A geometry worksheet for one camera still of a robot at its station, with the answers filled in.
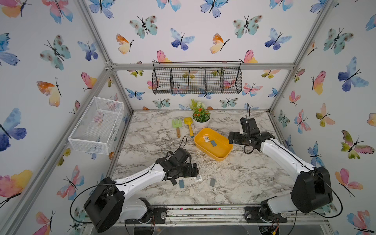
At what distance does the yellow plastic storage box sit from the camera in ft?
3.04

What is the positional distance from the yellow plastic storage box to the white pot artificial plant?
0.03 m

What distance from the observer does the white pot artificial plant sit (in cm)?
98
